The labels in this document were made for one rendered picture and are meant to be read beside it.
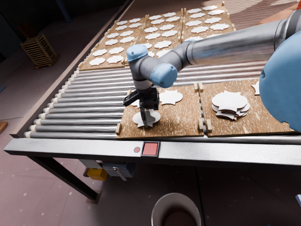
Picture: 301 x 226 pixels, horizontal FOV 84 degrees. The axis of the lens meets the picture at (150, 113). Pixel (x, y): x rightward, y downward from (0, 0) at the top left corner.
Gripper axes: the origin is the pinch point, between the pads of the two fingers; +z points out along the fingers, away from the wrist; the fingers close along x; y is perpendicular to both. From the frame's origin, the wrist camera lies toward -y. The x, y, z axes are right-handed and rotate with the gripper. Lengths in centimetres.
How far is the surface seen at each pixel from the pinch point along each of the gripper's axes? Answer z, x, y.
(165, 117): 2.2, 1.7, 9.1
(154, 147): 3.2, -14.9, 4.7
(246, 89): 0, 18, 50
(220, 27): -1, 97, 51
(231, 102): -4.8, 3.8, 39.1
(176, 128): 1.9, -5.6, 14.5
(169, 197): 63, -17, 8
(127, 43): 5, 98, -30
